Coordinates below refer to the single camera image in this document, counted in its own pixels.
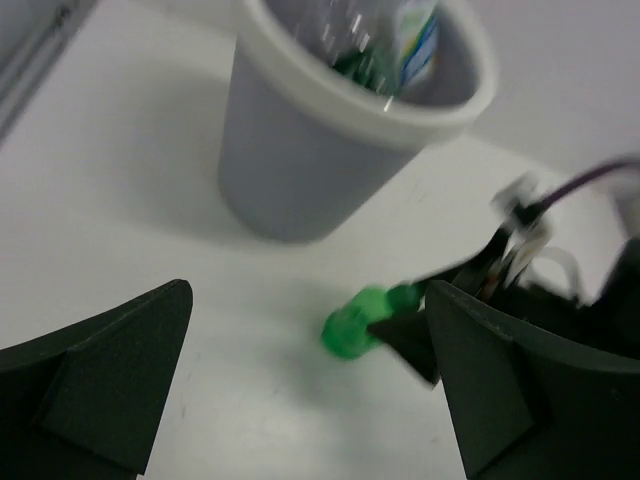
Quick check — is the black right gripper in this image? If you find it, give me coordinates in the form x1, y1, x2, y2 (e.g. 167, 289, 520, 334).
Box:
368, 239, 639, 389

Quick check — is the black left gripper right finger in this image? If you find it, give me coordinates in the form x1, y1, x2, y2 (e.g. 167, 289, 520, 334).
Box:
426, 281, 639, 479

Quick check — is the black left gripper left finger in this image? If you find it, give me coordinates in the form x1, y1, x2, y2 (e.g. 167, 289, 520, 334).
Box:
1, 279, 193, 479

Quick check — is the green plastic bottle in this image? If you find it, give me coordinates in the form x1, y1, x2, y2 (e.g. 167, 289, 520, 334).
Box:
321, 283, 425, 360

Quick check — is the clear bottle dark green label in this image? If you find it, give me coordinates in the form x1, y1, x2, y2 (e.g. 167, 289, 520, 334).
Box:
331, 47, 397, 97

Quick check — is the clear bottle green white label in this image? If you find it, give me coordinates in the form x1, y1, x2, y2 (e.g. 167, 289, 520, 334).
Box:
318, 1, 439, 98

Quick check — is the grey bin with white rim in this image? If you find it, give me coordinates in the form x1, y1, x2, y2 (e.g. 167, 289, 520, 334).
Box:
217, 1, 497, 243

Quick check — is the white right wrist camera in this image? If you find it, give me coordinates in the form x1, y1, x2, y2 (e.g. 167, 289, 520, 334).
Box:
492, 175, 584, 302

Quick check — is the aluminium left side rail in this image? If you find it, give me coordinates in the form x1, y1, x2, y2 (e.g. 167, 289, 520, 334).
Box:
1, 1, 96, 137

